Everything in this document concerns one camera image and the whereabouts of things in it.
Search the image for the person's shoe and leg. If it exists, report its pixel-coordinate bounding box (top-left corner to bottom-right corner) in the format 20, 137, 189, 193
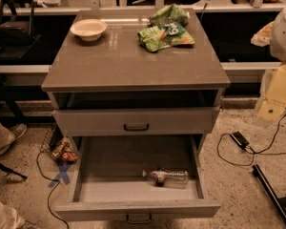
0, 122, 27, 156

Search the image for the closed upper grey drawer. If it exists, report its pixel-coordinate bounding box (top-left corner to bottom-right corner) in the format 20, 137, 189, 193
53, 107, 219, 136

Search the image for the black adapter cable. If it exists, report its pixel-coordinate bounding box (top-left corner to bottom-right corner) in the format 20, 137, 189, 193
216, 101, 286, 168

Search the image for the black chair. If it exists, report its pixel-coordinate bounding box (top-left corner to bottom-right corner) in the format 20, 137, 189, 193
0, 0, 38, 60

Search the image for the person's knee lower left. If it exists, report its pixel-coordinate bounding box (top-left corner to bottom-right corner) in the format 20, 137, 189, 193
0, 201, 25, 229

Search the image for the black floor cable left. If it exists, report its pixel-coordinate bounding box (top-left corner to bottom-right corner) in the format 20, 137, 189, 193
35, 150, 71, 229

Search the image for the green chip bag rear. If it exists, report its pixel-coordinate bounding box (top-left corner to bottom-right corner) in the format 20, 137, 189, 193
149, 4, 189, 26

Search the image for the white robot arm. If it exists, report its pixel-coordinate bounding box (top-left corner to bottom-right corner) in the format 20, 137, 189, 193
251, 6, 286, 121

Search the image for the clear plastic water bottle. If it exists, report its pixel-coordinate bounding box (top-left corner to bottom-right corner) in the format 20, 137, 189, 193
142, 169, 189, 189

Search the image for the green chip bag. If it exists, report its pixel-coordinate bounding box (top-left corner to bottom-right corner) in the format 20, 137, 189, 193
149, 4, 189, 26
137, 22, 194, 52

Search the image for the white paper bowl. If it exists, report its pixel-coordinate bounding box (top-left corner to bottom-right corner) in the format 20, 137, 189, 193
70, 19, 107, 42

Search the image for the blue tape cross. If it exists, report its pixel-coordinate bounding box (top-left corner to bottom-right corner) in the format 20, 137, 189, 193
49, 163, 71, 188

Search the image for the wire basket with snacks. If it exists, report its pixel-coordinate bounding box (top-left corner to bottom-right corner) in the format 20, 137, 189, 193
41, 125, 78, 163

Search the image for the grey drawer cabinet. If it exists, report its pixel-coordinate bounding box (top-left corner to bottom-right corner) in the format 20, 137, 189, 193
41, 7, 232, 148

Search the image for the black power adapter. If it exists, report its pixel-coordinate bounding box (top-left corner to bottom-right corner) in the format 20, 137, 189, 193
230, 132, 249, 149

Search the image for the green chip bag front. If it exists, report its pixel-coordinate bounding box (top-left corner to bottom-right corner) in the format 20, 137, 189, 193
137, 22, 194, 52

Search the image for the open lower grey drawer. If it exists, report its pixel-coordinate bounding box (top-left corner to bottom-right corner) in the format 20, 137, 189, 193
55, 135, 220, 223

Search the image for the black metal stand leg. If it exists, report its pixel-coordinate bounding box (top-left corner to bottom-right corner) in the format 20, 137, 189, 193
253, 164, 286, 226

